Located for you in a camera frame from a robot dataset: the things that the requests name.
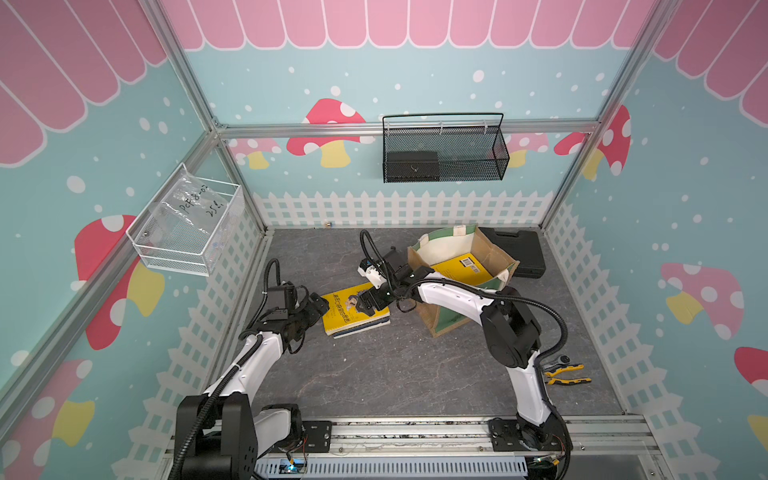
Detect white wire basket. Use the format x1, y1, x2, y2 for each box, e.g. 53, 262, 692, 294
126, 163, 245, 277

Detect black plastic tool case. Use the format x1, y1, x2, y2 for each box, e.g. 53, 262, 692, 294
480, 227, 546, 279

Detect clear plastic bag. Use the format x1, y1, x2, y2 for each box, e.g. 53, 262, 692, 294
141, 168, 229, 257

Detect yellow handled pliers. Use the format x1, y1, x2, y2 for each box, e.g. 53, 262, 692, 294
542, 355, 592, 386

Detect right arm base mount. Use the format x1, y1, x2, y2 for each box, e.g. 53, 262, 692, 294
487, 416, 572, 453

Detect yellow book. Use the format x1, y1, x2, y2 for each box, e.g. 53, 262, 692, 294
431, 253, 493, 286

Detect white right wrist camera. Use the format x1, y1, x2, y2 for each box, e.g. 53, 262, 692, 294
357, 259, 388, 289

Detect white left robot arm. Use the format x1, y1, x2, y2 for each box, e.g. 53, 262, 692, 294
168, 282, 329, 479

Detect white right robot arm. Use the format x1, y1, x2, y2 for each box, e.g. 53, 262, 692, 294
356, 249, 573, 455

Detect green circuit board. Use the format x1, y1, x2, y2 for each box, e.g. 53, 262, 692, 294
278, 459, 308, 475

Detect dark blue text-back book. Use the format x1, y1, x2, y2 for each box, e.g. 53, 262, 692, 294
331, 317, 390, 339

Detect black wire mesh basket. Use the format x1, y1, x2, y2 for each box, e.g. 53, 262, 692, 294
381, 112, 510, 182

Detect black box in basket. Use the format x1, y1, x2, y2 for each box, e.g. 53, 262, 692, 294
383, 151, 440, 183

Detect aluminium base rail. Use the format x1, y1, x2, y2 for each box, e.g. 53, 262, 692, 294
161, 415, 667, 480

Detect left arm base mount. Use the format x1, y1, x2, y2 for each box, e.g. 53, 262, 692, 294
268, 420, 333, 455

